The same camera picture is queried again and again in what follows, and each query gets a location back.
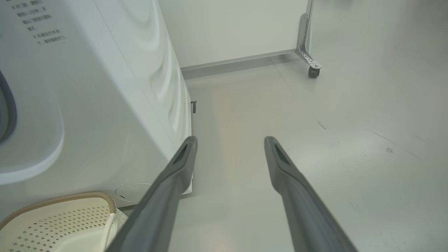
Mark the white partition panel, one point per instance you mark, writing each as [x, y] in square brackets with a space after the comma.
[231, 28]

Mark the cream perforated laundry basket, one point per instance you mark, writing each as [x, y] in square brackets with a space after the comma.
[52, 224]

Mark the metal partition foot bracket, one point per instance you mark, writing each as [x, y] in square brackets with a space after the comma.
[303, 42]

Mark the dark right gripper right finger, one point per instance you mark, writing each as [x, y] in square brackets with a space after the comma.
[301, 210]

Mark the white washing machine body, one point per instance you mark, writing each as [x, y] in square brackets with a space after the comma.
[105, 105]

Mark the printed warning text label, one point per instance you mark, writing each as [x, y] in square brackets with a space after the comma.
[38, 24]

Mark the round white filter cover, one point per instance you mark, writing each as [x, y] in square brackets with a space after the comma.
[133, 191]

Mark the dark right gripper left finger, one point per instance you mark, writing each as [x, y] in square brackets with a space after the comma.
[164, 196]

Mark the black caster wheel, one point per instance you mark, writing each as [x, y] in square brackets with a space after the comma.
[314, 72]

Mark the grey rubber door gasket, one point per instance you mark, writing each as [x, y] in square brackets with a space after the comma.
[10, 108]

